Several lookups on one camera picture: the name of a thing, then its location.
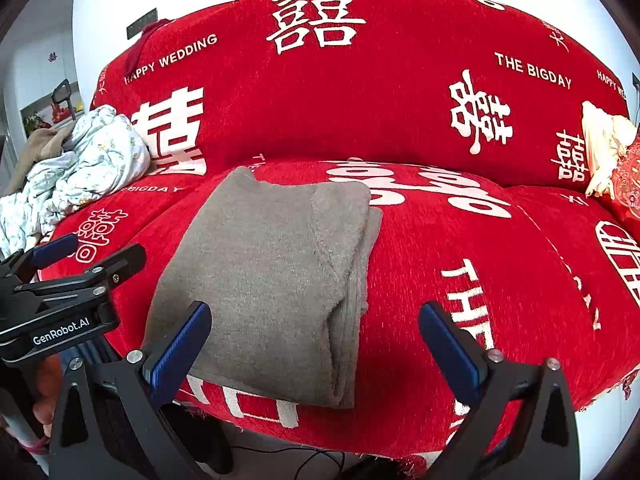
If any dark red cloth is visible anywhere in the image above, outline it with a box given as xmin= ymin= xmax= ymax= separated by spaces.
xmin=123 ymin=19 xmax=173 ymax=78

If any white floral cloth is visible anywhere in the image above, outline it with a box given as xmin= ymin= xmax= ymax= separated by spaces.
xmin=0 ymin=105 xmax=151 ymax=258

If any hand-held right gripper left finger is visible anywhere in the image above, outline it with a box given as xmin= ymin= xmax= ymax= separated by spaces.
xmin=48 ymin=301 xmax=213 ymax=480

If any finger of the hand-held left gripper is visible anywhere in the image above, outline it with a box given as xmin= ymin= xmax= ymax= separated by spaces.
xmin=0 ymin=233 xmax=80 ymax=281
xmin=14 ymin=244 xmax=147 ymax=306

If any dark wall plate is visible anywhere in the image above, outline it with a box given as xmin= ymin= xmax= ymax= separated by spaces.
xmin=126 ymin=8 xmax=159 ymax=41

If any black floor cable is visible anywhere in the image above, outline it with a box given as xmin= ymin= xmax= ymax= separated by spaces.
xmin=220 ymin=442 xmax=361 ymax=480

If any person's left hand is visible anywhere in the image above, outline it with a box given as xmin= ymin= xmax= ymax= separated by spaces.
xmin=31 ymin=357 xmax=63 ymax=438

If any red printed sofa cover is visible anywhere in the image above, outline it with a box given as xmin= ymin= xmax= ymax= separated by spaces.
xmin=37 ymin=0 xmax=640 ymax=466

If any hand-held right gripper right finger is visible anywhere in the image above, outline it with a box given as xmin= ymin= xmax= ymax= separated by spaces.
xmin=419 ymin=301 xmax=581 ymax=480

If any red embroidered cushion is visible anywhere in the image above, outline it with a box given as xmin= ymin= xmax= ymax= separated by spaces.
xmin=607 ymin=127 xmax=640 ymax=233

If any dark metal frame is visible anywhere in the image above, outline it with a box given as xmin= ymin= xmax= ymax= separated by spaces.
xmin=51 ymin=79 xmax=83 ymax=121

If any grey knit sweater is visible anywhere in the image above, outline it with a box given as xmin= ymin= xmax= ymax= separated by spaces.
xmin=141 ymin=166 xmax=384 ymax=409

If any brown cloth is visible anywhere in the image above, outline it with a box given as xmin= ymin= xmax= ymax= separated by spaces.
xmin=5 ymin=122 xmax=76 ymax=196

